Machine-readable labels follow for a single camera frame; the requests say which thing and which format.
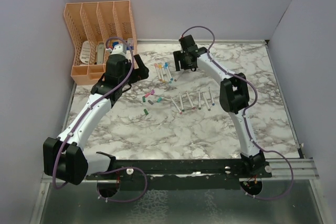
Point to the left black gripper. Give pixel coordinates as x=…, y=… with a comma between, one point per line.
x=139, y=73

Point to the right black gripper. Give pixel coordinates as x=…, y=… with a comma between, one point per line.
x=178, y=55

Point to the dark green capped white marker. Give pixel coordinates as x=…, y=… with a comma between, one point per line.
x=181, y=102

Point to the pink capped white marker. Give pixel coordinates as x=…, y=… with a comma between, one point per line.
x=177, y=107

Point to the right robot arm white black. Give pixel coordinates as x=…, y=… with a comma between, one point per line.
x=233, y=97

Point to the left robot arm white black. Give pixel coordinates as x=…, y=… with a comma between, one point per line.
x=64, y=156

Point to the yellow capped white marker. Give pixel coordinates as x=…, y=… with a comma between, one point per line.
x=162, y=73

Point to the light blue capped white marker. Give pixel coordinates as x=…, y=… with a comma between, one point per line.
x=168, y=79

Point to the white blue box in organizer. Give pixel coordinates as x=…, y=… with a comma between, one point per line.
x=113, y=43

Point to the white device in organizer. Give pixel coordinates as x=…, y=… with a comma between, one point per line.
x=100, y=54

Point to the white remote in organizer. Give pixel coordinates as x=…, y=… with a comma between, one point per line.
x=85, y=53

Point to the peach plastic desk organizer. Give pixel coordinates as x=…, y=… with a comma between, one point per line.
x=90, y=24

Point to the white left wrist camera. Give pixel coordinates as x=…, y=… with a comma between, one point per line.
x=119, y=49

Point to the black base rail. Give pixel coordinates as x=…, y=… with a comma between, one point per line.
x=183, y=174

